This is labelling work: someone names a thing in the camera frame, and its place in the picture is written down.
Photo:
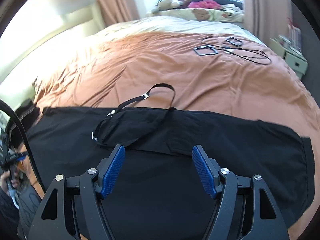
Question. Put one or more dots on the black square frame far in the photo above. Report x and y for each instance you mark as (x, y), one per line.
(234, 41)

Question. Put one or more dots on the black square frame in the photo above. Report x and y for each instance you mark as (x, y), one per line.
(205, 50)
(234, 41)

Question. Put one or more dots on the grey patterned knee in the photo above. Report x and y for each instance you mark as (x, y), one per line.
(29, 203)

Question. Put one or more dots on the right beige curtain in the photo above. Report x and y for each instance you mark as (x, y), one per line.
(267, 19)

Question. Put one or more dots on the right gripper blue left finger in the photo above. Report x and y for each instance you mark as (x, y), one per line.
(109, 169)

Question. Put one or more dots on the bear print cushion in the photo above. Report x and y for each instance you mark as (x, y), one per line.
(210, 15)

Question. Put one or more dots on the person left hand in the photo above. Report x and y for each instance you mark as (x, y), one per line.
(5, 178)

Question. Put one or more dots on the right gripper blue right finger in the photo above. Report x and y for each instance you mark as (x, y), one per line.
(206, 170)

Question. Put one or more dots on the black bag beside bed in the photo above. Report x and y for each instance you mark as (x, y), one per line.
(28, 113)

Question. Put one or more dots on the orange bed cover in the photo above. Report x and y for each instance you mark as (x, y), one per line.
(104, 69)

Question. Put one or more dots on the teddy bear plush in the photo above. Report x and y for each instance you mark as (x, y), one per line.
(163, 5)

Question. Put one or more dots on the pink cloth on sill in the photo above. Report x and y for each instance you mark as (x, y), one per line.
(205, 4)

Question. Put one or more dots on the cream pillow bedding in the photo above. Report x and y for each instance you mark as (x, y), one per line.
(170, 24)

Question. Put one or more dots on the left beige curtain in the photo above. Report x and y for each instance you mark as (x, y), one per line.
(116, 11)

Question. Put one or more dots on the black square frame near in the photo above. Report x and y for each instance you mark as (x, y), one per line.
(205, 50)

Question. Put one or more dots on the white bedside drawer cabinet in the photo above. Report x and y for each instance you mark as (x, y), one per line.
(294, 58)

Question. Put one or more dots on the beige curtain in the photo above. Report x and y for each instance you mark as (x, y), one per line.
(116, 11)
(267, 19)

